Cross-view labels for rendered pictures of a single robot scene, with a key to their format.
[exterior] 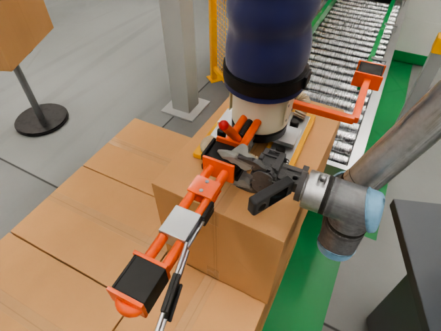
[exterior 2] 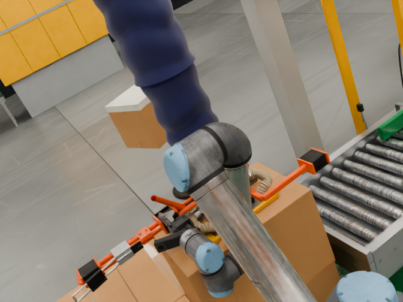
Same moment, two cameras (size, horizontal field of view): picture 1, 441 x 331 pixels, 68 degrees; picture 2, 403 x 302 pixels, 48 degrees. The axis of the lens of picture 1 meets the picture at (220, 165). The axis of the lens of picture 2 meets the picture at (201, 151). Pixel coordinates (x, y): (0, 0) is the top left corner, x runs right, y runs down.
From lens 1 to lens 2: 137 cm
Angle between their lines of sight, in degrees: 41
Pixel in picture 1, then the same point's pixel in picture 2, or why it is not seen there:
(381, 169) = not seen: hidden behind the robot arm
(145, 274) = (90, 267)
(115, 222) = (167, 266)
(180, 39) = (290, 111)
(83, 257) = (139, 286)
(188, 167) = not seen: hidden behind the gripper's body
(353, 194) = (195, 244)
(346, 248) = (208, 284)
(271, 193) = (165, 239)
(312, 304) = not seen: outside the picture
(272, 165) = (178, 224)
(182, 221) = (120, 248)
